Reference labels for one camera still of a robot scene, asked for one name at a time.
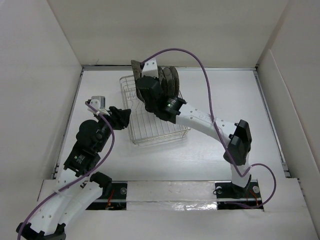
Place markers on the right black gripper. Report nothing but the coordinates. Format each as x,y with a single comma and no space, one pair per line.
155,78

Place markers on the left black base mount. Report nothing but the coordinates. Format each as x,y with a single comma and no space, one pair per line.
114,199

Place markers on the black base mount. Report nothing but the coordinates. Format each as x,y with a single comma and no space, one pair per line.
114,199
225,194

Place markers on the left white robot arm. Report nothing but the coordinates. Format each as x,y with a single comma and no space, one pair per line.
79,183

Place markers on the black striped rim plate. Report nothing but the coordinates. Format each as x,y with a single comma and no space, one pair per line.
166,85

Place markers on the black square floral plate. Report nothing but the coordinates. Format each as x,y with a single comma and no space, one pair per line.
137,77

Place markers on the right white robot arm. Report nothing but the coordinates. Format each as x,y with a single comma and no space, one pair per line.
235,137

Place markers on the brown rim cream plate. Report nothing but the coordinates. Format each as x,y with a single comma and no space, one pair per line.
161,78

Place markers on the cream plate with tree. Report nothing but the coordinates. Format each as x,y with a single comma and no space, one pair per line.
170,81

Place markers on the wire dish rack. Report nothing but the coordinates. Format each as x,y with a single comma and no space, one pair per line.
145,128

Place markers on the grey plate with deer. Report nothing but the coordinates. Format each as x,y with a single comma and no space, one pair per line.
176,81

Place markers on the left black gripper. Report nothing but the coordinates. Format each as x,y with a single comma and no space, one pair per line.
119,117

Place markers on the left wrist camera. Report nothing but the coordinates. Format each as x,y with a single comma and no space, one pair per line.
97,105

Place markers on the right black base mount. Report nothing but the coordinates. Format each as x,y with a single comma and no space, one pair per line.
225,194

